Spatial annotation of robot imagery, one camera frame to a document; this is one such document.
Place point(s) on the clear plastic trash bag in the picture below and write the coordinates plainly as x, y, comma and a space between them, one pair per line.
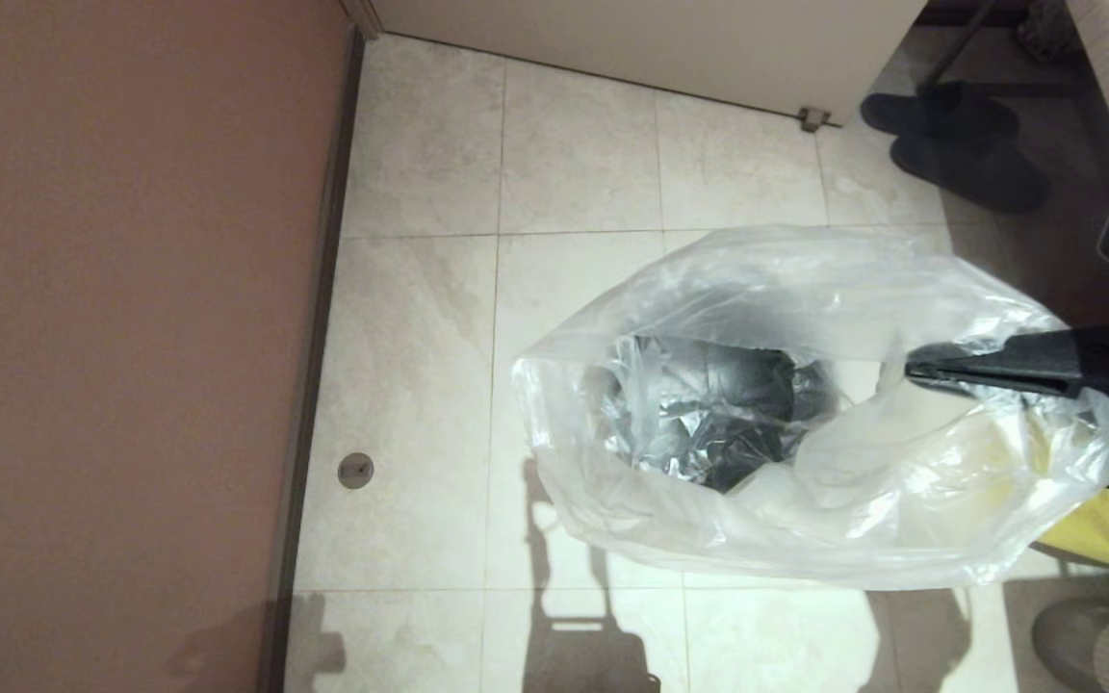
709, 279

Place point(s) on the grey round trash bin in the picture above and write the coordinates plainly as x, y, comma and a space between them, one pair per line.
747, 385

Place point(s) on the black slipper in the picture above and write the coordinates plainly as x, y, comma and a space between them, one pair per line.
940, 114
978, 173

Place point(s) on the dark slanted pole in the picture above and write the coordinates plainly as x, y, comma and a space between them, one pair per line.
959, 43

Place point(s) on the dark mop head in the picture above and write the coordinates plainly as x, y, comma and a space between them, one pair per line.
1045, 29

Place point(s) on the metal door stop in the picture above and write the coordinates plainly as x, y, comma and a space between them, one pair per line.
812, 119

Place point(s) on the white door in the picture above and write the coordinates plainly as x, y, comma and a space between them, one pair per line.
660, 38

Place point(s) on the round metal floor plug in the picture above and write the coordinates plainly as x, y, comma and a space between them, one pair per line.
355, 471

